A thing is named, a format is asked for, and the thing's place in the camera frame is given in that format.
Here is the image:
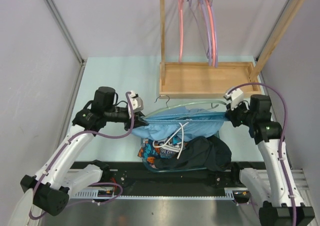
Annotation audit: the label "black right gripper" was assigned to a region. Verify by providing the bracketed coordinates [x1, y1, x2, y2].
[226, 99, 256, 128]

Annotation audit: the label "sage green hanger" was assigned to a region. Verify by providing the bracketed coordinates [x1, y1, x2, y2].
[143, 100, 227, 119]

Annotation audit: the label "light blue shorts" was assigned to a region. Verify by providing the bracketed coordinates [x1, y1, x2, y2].
[132, 107, 227, 141]

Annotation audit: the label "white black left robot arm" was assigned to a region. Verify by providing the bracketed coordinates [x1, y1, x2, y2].
[20, 86, 147, 216]

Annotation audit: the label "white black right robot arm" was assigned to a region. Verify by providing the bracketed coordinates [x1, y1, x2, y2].
[224, 89, 315, 226]

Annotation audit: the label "blue patterned shorts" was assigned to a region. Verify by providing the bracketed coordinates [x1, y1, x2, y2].
[137, 136, 188, 173]

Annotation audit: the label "dark navy shorts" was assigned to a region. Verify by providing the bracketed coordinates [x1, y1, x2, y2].
[154, 135, 232, 172]

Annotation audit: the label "purple hanger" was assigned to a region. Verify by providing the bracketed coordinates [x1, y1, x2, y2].
[186, 0, 212, 66]

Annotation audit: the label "salmon pink hanger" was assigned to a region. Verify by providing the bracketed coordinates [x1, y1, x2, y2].
[204, 0, 218, 68]

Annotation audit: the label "lavender hanger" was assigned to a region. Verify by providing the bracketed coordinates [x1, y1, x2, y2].
[210, 0, 218, 64]

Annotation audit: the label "pink hanger left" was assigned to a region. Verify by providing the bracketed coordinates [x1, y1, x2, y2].
[178, 0, 184, 63]

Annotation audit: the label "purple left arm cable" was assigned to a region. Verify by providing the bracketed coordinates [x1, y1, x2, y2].
[28, 91, 137, 221]

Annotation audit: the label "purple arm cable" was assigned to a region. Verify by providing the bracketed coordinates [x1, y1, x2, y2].
[226, 82, 298, 226]
[28, 91, 137, 221]

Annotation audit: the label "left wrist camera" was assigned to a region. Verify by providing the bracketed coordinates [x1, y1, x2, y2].
[125, 91, 144, 118]

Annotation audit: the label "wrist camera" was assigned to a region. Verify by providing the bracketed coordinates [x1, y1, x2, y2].
[125, 91, 144, 118]
[223, 87, 244, 110]

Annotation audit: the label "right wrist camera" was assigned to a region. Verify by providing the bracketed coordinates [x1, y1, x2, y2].
[223, 87, 244, 110]

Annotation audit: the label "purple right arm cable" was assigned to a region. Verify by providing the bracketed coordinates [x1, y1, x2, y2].
[226, 82, 298, 226]

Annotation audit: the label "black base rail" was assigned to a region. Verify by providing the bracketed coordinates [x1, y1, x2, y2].
[72, 161, 266, 197]

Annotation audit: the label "white cable duct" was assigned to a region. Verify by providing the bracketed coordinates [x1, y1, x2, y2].
[72, 188, 237, 201]

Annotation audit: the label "aluminium corner frame post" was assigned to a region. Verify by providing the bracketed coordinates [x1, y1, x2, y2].
[36, 0, 87, 66]

